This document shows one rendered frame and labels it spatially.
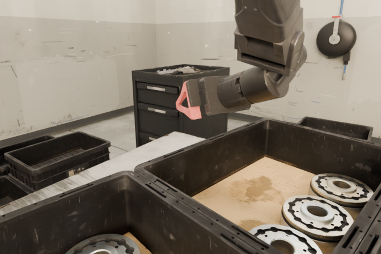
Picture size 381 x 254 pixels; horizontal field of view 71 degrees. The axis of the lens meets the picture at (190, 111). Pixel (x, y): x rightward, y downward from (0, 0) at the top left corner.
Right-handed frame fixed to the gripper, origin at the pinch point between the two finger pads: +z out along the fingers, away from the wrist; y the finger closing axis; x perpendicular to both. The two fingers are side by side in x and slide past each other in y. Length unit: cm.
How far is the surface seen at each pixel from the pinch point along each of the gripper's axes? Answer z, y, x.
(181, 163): -2.0, 8.0, 10.7
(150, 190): -9.6, 18.5, 11.8
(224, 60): 218, -232, -74
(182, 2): 254, -208, -173
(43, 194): 45, 25, 15
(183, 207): -15.0, 17.2, 13.8
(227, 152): -0.1, -4.9, 11.4
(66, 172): 93, 10, 14
